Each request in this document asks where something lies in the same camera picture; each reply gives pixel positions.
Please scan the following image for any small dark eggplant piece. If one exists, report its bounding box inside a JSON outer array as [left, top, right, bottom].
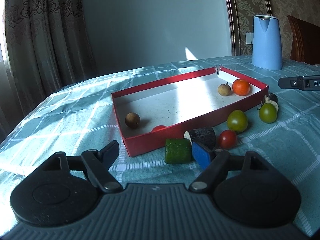
[[265, 93, 279, 111]]

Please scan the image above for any white wall socket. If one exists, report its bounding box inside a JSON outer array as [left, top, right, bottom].
[[245, 33, 253, 44]]

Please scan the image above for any small green tomato with stem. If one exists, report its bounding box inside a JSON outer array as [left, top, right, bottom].
[[258, 103, 277, 124]]

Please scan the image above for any large green tomato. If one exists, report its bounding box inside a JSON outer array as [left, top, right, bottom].
[[227, 110, 248, 133]]

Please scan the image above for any dark wooden chair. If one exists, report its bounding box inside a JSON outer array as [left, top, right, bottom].
[[287, 15, 319, 65]]

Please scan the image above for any light blue kettle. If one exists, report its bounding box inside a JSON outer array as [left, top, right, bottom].
[[252, 15, 282, 70]]

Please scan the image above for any red cherry tomato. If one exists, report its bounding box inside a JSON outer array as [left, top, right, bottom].
[[218, 129, 237, 149], [151, 125, 166, 132]]

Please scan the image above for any red cardboard box tray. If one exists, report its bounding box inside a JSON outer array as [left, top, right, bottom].
[[112, 66, 269, 157]]

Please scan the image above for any brown patterned curtain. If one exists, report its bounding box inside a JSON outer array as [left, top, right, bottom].
[[1, 0, 97, 139]]

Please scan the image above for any brown longan fruit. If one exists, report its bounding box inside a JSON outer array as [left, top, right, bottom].
[[217, 83, 231, 96], [125, 112, 140, 129]]

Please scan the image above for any orange tangerine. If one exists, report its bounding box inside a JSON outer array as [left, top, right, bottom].
[[232, 79, 251, 96]]

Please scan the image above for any green cucumber piece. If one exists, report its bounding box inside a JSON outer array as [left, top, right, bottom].
[[164, 138, 192, 164]]

